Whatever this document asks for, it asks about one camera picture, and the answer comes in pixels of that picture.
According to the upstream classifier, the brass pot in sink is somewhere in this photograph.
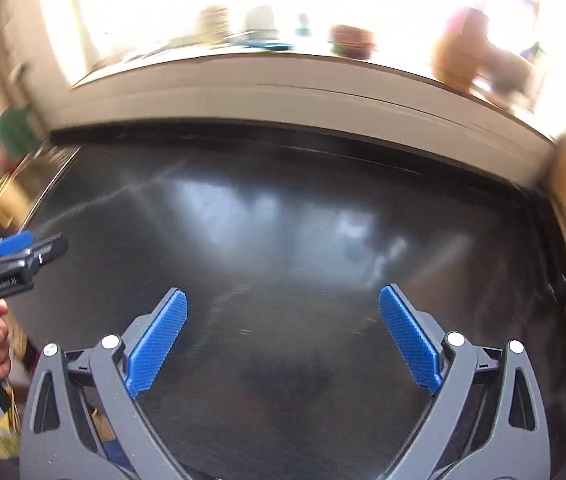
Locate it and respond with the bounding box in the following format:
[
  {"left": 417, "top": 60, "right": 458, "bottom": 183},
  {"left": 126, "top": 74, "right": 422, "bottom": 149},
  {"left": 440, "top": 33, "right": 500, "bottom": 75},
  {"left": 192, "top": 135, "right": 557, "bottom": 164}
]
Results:
[{"left": 0, "top": 174, "right": 31, "bottom": 232}]

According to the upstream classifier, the stainless steel sink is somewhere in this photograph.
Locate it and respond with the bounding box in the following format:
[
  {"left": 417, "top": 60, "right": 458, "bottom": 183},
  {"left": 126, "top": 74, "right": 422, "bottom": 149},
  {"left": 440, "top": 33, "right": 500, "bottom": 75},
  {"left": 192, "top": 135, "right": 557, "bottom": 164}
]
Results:
[{"left": 0, "top": 144, "right": 80, "bottom": 237}]

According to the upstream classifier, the green dish cloth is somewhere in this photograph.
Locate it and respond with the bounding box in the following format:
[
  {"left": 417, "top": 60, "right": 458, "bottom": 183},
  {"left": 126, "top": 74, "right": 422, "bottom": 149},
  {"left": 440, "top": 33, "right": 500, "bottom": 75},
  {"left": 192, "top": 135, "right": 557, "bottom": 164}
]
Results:
[{"left": 0, "top": 106, "right": 41, "bottom": 160}]

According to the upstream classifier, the teal object on windowsill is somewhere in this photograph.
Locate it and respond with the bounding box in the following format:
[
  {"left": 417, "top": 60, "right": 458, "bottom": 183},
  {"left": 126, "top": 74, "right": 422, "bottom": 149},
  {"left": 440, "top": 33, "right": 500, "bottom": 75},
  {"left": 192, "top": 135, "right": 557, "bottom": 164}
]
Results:
[{"left": 228, "top": 30, "right": 293, "bottom": 52}]

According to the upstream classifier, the wooden cylinder container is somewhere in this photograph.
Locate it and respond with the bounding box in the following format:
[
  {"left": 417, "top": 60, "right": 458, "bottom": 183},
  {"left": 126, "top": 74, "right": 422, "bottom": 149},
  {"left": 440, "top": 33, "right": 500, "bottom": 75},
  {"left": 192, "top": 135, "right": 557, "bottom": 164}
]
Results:
[{"left": 432, "top": 8, "right": 497, "bottom": 94}]

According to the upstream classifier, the brown potted plant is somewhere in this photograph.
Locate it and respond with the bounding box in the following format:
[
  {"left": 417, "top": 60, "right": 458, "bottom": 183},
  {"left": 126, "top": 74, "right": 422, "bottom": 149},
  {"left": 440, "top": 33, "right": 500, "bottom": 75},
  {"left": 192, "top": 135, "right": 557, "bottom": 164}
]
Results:
[{"left": 331, "top": 25, "right": 374, "bottom": 61}]

